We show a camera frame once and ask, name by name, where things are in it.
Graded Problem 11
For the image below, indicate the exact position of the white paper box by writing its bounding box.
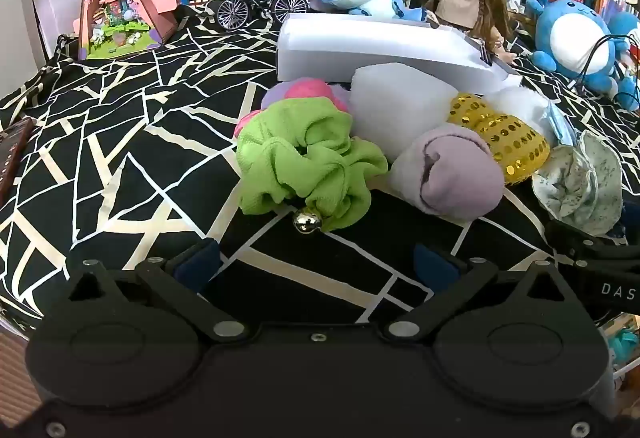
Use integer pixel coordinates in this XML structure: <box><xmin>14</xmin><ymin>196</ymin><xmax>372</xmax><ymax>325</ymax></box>
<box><xmin>276</xmin><ymin>13</ymin><xmax>523</xmax><ymax>96</ymax></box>

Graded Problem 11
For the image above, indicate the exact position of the black binder clip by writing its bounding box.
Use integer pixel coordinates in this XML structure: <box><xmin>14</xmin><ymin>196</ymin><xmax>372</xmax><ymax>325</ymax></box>
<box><xmin>470</xmin><ymin>36</ymin><xmax>496</xmax><ymax>66</ymax></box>

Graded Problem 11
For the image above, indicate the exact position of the pink fluffy puff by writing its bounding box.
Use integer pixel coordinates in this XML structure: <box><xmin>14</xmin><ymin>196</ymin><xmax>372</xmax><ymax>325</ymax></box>
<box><xmin>234</xmin><ymin>79</ymin><xmax>351</xmax><ymax>139</ymax></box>

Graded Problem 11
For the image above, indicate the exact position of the black white patterned blanket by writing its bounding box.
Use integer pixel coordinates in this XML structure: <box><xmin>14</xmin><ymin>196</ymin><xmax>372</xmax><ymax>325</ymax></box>
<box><xmin>0</xmin><ymin>0</ymin><xmax>640</xmax><ymax>334</ymax></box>

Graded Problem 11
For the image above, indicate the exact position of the black cable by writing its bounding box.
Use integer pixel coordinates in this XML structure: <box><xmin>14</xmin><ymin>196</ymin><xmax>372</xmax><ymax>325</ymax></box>
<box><xmin>570</xmin><ymin>34</ymin><xmax>640</xmax><ymax>92</ymax></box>

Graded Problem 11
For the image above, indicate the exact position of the lilac sock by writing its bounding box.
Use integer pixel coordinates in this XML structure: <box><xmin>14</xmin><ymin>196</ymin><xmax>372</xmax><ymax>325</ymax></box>
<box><xmin>387</xmin><ymin>123</ymin><xmax>506</xmax><ymax>221</ymax></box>

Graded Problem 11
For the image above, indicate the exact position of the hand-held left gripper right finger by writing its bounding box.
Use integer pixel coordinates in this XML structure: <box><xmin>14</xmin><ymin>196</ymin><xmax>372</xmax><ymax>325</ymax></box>
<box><xmin>382</xmin><ymin>243</ymin><xmax>576</xmax><ymax>344</ymax></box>

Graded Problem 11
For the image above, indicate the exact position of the gold sequin pouch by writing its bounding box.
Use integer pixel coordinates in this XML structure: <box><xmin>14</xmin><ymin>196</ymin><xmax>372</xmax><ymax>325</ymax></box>
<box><xmin>446</xmin><ymin>92</ymin><xmax>551</xmax><ymax>186</ymax></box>

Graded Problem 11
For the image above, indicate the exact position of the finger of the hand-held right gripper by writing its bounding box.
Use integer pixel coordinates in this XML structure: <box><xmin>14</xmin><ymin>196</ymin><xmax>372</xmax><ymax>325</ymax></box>
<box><xmin>544</xmin><ymin>219</ymin><xmax>640</xmax><ymax>269</ymax></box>

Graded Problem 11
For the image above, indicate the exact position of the green scrunchie with bell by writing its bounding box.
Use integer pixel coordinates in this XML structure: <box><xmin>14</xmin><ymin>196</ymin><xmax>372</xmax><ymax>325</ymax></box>
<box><xmin>235</xmin><ymin>99</ymin><xmax>390</xmax><ymax>234</ymax></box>

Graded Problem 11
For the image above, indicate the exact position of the white paper sheet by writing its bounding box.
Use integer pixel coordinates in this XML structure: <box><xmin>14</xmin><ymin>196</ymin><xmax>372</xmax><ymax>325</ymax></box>
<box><xmin>31</xmin><ymin>0</ymin><xmax>88</xmax><ymax>59</ymax></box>

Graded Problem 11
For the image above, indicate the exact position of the round blue mouse plush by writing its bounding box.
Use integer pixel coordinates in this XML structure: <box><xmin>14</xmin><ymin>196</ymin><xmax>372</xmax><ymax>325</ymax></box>
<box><xmin>525</xmin><ymin>0</ymin><xmax>640</xmax><ymax>111</ymax></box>

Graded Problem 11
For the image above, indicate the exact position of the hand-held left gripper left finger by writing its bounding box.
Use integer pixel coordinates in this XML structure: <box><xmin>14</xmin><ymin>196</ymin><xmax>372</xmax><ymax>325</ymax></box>
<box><xmin>65</xmin><ymin>238</ymin><xmax>248</xmax><ymax>344</ymax></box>

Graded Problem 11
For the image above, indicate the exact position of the dark flat device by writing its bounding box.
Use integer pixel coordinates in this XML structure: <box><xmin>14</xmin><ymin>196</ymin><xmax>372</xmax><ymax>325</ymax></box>
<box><xmin>0</xmin><ymin>117</ymin><xmax>36</xmax><ymax>206</ymax></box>

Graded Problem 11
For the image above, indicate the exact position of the white floral scrunchie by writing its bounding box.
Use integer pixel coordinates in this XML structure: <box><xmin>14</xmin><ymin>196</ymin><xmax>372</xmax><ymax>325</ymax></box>
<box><xmin>531</xmin><ymin>129</ymin><xmax>623</xmax><ymax>236</ymax></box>

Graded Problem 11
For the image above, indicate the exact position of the blue cat plush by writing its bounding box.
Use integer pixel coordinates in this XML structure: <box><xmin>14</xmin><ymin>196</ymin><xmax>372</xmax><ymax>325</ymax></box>
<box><xmin>607</xmin><ymin>11</ymin><xmax>640</xmax><ymax>64</ymax></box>

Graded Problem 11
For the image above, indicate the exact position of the light blue face mask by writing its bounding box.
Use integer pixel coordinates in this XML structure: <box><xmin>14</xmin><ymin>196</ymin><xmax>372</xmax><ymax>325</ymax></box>
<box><xmin>542</xmin><ymin>103</ymin><xmax>581</xmax><ymax>149</ymax></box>

